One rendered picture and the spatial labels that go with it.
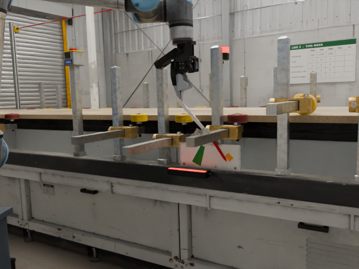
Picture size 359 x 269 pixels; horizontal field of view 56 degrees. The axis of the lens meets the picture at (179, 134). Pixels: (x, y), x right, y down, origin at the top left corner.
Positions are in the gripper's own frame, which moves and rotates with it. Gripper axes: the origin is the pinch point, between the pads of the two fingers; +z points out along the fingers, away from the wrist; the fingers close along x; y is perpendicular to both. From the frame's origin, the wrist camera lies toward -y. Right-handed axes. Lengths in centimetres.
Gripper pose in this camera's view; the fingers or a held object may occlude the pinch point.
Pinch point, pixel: (178, 95)
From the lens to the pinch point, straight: 130.1
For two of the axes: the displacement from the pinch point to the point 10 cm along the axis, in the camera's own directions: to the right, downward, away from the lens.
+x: 5.0, -1.1, 8.6
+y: 8.6, 0.3, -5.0
